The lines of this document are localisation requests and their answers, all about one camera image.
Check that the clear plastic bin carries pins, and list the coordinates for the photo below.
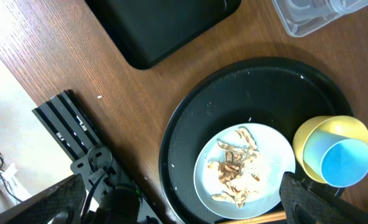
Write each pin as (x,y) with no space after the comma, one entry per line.
(302,17)

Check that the food scraps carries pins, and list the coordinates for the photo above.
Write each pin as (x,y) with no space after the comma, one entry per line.
(231,170)

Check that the grey plate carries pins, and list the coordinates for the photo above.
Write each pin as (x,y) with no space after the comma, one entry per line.
(265,174)

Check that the blue cup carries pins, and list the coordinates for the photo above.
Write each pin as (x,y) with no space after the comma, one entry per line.
(340,161)

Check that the black aluminium rail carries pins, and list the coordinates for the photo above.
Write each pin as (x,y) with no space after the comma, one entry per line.
(66,121)

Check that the yellow bowl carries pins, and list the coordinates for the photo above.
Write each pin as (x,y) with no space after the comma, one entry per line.
(347,126)

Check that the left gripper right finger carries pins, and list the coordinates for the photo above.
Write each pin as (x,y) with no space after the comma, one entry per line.
(304,204)

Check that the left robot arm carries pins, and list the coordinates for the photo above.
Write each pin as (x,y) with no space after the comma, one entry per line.
(120,205)

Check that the wooden chopstick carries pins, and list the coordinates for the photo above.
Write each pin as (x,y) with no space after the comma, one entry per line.
(267,218)

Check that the black rectangular bin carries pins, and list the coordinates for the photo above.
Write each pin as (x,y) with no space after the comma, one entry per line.
(148,31)

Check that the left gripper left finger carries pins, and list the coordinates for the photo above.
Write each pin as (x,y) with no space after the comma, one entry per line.
(60,203)

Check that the round black tray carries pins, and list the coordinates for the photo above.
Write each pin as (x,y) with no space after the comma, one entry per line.
(278,92)

